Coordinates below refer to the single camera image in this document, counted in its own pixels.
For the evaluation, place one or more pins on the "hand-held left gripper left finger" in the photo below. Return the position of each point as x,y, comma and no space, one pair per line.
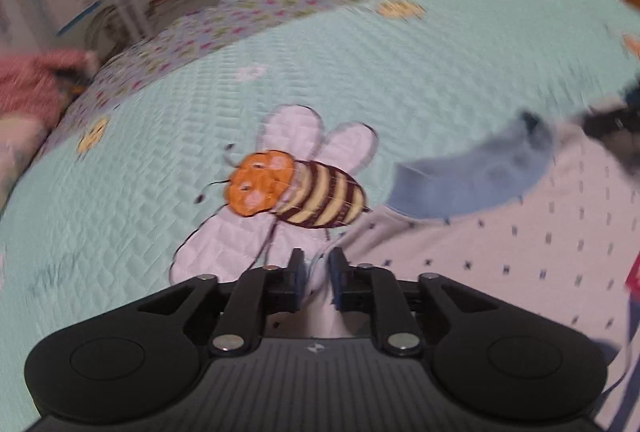
298,282

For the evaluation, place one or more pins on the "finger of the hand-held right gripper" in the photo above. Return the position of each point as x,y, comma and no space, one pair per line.
615,121
633,94

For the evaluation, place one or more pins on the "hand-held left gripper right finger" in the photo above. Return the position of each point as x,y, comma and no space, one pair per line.
336,282

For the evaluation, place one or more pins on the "white star print shirt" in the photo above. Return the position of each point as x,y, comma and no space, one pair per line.
525,252

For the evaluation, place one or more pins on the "mint bee print bedspread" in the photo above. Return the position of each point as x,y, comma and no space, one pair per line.
200,86

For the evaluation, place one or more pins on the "floral pillow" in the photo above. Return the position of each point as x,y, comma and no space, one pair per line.
17,151

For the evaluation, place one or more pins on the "pink knitted blanket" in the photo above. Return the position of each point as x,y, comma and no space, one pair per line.
35,81

